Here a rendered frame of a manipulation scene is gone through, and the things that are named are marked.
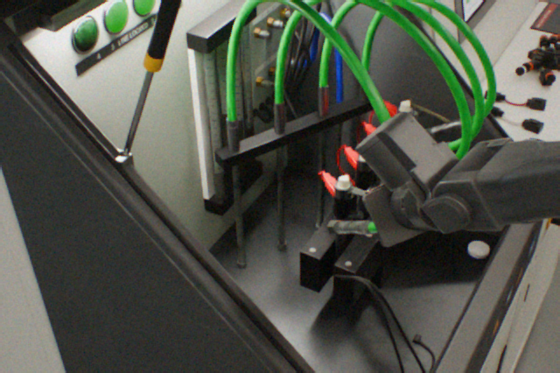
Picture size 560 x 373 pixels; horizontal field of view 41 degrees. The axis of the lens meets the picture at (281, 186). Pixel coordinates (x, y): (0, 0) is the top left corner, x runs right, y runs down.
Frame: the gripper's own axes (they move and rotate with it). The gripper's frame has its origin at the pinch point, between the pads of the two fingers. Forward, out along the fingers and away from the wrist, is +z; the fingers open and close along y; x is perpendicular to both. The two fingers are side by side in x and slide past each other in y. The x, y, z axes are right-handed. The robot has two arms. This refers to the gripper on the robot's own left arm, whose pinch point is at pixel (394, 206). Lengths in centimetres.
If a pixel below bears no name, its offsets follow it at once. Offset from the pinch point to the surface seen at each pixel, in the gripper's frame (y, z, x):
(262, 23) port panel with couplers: -1, 40, -36
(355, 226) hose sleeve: 4.2, 6.8, 1.1
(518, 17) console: -64, 76, -22
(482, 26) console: -47, 58, -22
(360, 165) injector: -3.8, 25.3, -5.9
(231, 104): 11.5, 23.9, -22.5
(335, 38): 0.0, -6.1, -21.4
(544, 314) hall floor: -65, 136, 63
